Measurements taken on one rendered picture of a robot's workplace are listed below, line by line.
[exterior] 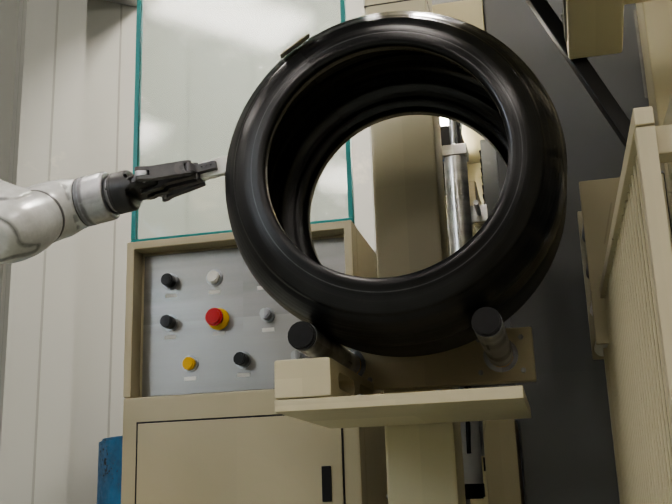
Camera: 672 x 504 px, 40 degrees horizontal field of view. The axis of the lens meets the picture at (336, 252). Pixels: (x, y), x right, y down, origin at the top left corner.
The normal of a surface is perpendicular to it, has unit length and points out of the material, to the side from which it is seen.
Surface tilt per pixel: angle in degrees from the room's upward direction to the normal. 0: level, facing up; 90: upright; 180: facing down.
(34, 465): 90
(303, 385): 90
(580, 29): 162
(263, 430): 90
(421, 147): 90
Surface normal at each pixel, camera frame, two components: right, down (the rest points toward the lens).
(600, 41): -0.04, 0.84
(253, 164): -0.40, -0.24
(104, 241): 0.46, -0.25
